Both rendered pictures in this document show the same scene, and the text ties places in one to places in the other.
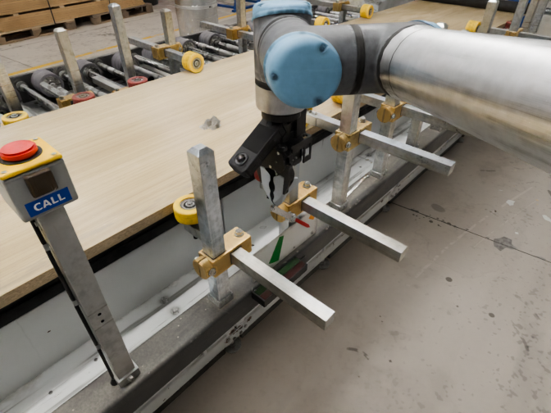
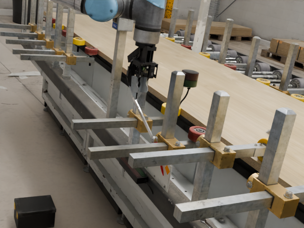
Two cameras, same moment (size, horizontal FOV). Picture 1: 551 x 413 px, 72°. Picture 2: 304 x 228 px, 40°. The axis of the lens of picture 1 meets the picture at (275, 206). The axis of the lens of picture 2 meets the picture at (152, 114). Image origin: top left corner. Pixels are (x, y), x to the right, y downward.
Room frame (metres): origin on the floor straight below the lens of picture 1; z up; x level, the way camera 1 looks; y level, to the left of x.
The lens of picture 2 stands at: (1.14, -1.39, 1.44)
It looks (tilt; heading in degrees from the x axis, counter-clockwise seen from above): 20 degrees down; 108
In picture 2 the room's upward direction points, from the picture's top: 9 degrees clockwise
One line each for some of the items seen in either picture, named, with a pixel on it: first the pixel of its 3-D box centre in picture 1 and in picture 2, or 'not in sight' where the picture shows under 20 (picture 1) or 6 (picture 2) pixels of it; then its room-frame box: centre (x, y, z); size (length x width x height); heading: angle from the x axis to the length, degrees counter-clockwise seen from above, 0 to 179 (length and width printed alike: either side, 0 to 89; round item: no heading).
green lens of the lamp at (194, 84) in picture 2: not in sight; (188, 81); (0.81, 0.00, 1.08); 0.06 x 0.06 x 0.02
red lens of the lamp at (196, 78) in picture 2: not in sight; (189, 74); (0.81, 0.00, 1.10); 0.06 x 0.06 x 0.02
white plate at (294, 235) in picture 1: (287, 242); (152, 163); (0.74, -0.03, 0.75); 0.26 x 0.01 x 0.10; 138
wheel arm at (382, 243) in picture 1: (325, 214); (149, 149); (0.75, -0.13, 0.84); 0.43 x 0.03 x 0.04; 48
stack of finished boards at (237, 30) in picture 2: not in sight; (205, 26); (-1.03, 8.35, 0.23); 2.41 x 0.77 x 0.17; 56
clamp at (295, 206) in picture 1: (293, 201); (169, 145); (0.80, -0.05, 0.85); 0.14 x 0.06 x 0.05; 138
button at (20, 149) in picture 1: (20, 152); not in sight; (0.40, 0.31, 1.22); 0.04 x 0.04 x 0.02
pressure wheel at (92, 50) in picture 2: not in sight; (90, 56); (-0.03, 0.88, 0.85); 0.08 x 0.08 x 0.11
